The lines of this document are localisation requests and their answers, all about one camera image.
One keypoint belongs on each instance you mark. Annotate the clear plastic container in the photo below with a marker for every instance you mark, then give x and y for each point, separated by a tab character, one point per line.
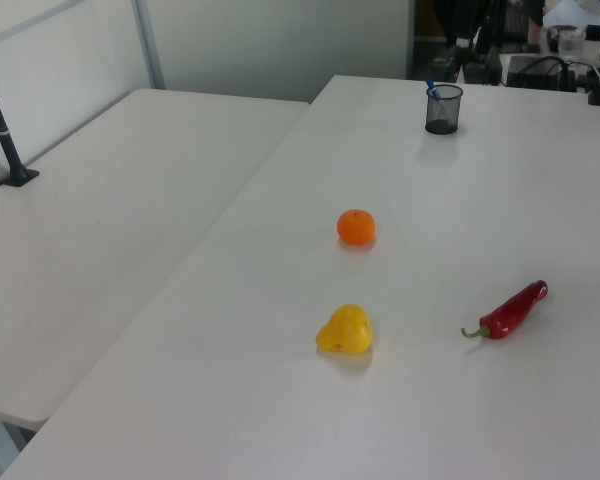
570	42

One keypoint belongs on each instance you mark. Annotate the black camera stand pole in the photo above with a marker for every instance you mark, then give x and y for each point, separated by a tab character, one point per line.
2	135

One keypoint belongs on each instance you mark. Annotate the red chili pepper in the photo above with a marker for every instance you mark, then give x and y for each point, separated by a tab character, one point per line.
512	310

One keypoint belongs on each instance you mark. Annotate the dark robot gripper body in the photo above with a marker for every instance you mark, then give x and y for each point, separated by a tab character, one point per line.
462	22

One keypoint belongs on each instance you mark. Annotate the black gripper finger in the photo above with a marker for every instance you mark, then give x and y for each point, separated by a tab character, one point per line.
458	62
464	62

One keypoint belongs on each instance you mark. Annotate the black mesh pen cup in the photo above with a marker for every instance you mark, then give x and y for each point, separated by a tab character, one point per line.
444	117

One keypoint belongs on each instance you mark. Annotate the grey partition frame post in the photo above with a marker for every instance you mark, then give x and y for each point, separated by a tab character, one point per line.
149	45

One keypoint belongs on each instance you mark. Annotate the blue and white marker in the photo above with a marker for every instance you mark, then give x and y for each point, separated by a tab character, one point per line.
432	89

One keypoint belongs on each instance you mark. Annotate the black equipment box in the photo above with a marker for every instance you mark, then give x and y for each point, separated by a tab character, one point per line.
535	72

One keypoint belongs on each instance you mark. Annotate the orange mandarin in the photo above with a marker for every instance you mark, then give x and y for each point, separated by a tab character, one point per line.
356	227

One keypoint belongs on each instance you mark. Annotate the dark green device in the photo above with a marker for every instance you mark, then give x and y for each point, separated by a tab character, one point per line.
485	67

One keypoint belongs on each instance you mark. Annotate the small black box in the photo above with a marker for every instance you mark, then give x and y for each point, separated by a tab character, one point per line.
596	33

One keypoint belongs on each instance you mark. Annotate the white plastic bag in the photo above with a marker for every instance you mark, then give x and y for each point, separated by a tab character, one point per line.
580	12

